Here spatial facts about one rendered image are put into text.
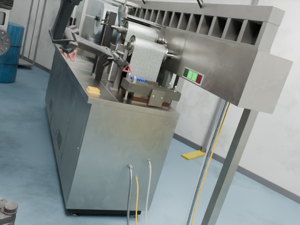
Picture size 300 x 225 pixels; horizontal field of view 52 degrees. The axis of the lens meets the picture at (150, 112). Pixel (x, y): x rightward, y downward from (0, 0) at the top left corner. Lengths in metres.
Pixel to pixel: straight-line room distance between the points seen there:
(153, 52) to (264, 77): 0.88
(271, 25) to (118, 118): 1.05
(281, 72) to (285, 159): 2.40
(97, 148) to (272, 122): 2.53
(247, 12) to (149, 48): 0.77
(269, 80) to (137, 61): 0.95
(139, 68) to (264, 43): 0.94
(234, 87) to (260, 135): 2.46
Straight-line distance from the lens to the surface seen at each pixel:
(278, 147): 4.07
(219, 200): 1.99
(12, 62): 5.35
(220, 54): 1.87
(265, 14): 1.70
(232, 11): 1.91
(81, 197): 2.24
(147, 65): 2.27
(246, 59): 1.69
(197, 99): 4.45
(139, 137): 2.13
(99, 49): 2.01
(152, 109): 2.08
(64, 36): 1.81
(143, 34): 2.48
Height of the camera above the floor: 1.37
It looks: 14 degrees down
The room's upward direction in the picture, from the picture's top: 17 degrees clockwise
